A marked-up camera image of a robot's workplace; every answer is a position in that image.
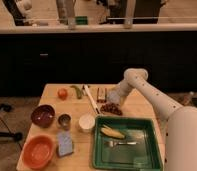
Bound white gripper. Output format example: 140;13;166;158
107;84;130;106

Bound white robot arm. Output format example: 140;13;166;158
107;68;197;171

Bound white paper cup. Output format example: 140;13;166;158
78;114;95;133

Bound small metal cup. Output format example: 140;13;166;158
58;114;71;131

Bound red grapes bunch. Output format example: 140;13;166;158
100;103;123;115

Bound yellow banana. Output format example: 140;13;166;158
101;127;125;139

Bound green pepper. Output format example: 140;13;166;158
70;85;82;99

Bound silver fork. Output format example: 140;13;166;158
105;140;138;147

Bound orange tomato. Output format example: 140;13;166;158
57;88;68;100

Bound green plastic tray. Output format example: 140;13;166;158
92;117;163;171

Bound blue sponge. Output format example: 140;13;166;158
57;132;73;157

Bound dark red bowl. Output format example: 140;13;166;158
31;105;55;128

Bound orange plastic bowl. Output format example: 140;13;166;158
22;135;55;170

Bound black tripod stand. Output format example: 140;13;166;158
0;103;23;142

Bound white handled knife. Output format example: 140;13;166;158
84;85;100;114

